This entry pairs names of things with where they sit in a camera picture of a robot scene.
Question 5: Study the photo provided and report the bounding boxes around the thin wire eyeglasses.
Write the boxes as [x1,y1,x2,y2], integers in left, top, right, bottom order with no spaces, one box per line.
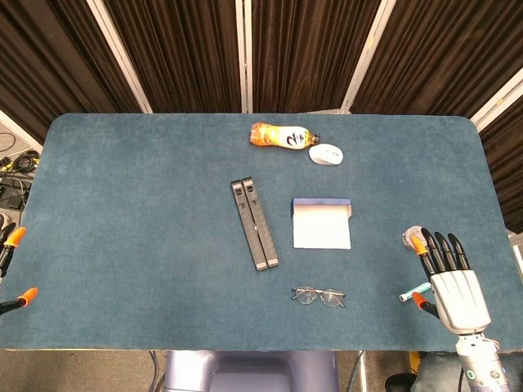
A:
[291,286,346,308]

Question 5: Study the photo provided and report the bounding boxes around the teal marker pen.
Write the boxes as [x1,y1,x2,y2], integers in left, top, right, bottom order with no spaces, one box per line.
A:
[399,281,432,302]

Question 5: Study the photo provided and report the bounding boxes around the white computer mouse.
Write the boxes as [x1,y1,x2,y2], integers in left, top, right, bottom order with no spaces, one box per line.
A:
[308,143,344,166]

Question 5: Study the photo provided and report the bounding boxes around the black folding laptop stand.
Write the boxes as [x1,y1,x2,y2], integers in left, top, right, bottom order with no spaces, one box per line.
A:
[230,176,280,272]

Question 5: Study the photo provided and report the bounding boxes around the orange soda bottle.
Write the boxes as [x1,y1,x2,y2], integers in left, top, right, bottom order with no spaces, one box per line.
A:
[250,122,322,151]

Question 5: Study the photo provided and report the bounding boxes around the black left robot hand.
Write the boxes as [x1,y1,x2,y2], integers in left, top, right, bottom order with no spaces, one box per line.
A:
[0,223,39,316]

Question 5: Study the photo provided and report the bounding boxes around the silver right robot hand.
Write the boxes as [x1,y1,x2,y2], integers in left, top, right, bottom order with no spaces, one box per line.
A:
[410,226,493,336]

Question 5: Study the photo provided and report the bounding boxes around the teal table cloth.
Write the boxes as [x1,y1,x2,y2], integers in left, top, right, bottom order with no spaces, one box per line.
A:
[0,113,523,352]

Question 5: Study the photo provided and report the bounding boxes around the blue glasses case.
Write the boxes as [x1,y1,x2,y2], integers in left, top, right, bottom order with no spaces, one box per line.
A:
[292,198,352,250]

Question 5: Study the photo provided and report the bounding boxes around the floor cable bundle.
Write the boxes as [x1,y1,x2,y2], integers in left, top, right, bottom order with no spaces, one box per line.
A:
[0,149,42,209]

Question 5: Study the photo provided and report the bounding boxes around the purple robot base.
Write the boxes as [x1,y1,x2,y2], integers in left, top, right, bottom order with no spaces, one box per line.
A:
[163,350,340,392]

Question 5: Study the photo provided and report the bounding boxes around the brown pleated curtain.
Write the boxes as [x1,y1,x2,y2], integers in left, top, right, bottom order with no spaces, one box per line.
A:
[104,0,246,114]
[353,0,523,123]
[251,0,383,114]
[477,109,523,234]
[0,0,142,144]

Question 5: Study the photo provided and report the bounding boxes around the white frame pole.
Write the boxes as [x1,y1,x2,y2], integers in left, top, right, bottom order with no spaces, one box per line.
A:
[340,0,396,114]
[235,0,253,114]
[86,0,154,114]
[469,75,523,131]

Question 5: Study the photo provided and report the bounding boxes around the grey round tape roll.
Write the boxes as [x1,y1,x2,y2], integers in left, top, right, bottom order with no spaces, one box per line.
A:
[401,225,428,250]

